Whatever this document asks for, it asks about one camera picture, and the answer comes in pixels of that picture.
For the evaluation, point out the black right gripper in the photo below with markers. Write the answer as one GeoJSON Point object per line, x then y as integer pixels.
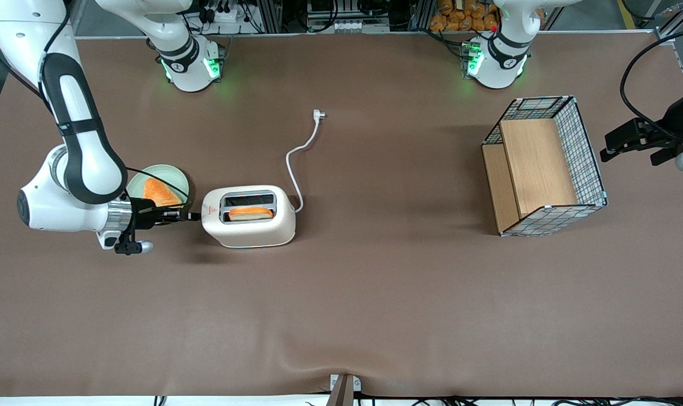
{"type": "Point", "coordinates": [144, 218]}

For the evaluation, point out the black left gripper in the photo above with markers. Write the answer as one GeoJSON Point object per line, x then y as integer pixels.
{"type": "Point", "coordinates": [675, 121]}

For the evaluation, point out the white two-slot toaster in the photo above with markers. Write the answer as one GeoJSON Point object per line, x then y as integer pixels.
{"type": "Point", "coordinates": [251, 234]}

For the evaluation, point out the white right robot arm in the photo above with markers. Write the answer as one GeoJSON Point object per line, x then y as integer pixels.
{"type": "Point", "coordinates": [177, 56]}

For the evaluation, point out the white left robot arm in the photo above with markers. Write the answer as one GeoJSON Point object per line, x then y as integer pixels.
{"type": "Point", "coordinates": [502, 62]}

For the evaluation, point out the triangular orange pastry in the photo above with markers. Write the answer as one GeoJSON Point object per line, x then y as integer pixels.
{"type": "Point", "coordinates": [158, 194]}

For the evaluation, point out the pale green round plate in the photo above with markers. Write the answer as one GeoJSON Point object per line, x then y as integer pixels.
{"type": "Point", "coordinates": [155, 171]}

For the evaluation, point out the toast slice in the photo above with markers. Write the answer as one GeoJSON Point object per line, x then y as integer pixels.
{"type": "Point", "coordinates": [251, 214]}

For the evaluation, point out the light wooden shelf insert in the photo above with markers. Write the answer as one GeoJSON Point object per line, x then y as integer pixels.
{"type": "Point", "coordinates": [538, 163]}

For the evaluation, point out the white power strip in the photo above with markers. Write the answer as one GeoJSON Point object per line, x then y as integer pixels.
{"type": "Point", "coordinates": [228, 16]}

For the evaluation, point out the brown table cover mat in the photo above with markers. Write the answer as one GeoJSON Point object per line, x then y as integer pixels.
{"type": "Point", "coordinates": [375, 293]}

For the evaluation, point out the bag of orange bread rolls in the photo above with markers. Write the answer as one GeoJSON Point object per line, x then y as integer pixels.
{"type": "Point", "coordinates": [454, 20]}

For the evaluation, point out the white terminal block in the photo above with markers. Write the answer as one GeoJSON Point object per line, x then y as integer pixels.
{"type": "Point", "coordinates": [352, 26]}

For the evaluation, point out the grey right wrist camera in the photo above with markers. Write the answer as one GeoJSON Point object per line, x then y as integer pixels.
{"type": "Point", "coordinates": [145, 246]}

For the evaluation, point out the aluminium frame post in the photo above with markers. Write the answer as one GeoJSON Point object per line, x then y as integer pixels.
{"type": "Point", "coordinates": [421, 14]}
{"type": "Point", "coordinates": [271, 14]}

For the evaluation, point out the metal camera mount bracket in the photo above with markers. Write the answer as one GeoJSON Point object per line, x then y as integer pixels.
{"type": "Point", "coordinates": [344, 395]}

